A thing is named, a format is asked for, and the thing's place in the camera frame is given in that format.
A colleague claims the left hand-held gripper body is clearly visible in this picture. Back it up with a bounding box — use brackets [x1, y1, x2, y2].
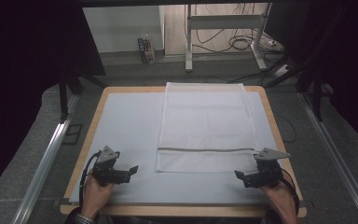
[91, 145, 131, 188]

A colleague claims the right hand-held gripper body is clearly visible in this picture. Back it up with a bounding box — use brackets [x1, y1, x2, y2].
[241, 147, 292, 189]

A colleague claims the white mesh laundry bag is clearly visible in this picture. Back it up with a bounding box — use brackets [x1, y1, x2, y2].
[156, 81, 260, 174]

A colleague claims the person's left hand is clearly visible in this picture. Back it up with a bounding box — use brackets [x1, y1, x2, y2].
[80, 173, 117, 220]

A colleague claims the person's right hand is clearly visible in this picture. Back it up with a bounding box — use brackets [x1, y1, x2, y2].
[258, 181, 298, 218]

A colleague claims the white table mat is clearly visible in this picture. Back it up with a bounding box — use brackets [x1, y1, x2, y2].
[69, 91, 282, 206]

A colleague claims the black metal stand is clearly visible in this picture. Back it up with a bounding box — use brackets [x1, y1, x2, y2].
[57, 66, 108, 123]
[262, 52, 324, 123]

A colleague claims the pack of small bottles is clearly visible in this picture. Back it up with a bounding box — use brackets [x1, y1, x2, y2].
[137, 33, 157, 65]

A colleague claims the black curtain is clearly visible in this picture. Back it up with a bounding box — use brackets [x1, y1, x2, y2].
[265, 0, 358, 155]
[0, 0, 106, 203]

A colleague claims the white power strip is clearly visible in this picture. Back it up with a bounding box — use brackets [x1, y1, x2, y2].
[266, 38, 285, 52]

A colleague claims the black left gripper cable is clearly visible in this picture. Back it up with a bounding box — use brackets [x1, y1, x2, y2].
[78, 150, 103, 209]

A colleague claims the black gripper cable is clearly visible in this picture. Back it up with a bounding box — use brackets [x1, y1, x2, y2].
[279, 168, 300, 217]
[78, 150, 103, 209]

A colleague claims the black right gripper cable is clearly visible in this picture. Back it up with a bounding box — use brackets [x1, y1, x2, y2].
[279, 168, 300, 217]

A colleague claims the thin black floor cable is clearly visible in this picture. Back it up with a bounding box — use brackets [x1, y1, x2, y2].
[272, 109, 298, 145]

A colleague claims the aluminium floor rail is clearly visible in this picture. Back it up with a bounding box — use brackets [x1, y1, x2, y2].
[11, 92, 81, 224]
[296, 91, 358, 224]

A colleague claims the bundle of black floor cables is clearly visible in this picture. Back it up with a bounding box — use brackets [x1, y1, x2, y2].
[192, 3, 274, 54]

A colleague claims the white metal desk frame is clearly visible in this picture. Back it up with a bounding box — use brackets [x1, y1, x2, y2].
[184, 3, 273, 73]

